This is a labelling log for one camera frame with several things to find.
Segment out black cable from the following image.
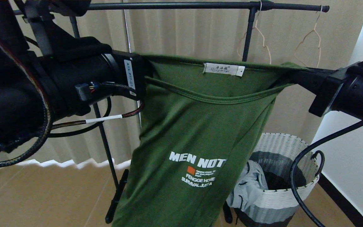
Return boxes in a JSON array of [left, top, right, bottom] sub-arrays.
[[290, 109, 363, 227]]

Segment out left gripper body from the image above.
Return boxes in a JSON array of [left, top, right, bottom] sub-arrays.
[[0, 50, 152, 153]]

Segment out green printed shirt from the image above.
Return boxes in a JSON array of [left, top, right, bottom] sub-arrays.
[[112, 53, 308, 227]]

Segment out pink clothes hanger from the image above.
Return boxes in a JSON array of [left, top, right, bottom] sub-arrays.
[[294, 6, 323, 68], [237, 13, 272, 65]]

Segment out pale grey shorts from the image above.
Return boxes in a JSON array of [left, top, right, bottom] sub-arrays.
[[226, 160, 268, 215]]

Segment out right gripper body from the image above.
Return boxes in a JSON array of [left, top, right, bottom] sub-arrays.
[[308, 60, 363, 132]]

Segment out black clothes rack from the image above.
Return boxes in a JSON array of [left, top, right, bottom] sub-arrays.
[[13, 0, 330, 224]]

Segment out white laundry basket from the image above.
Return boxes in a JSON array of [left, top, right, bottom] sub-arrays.
[[232, 132, 325, 227]]

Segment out beige curtain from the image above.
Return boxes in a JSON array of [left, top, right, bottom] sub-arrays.
[[0, 0, 363, 166]]

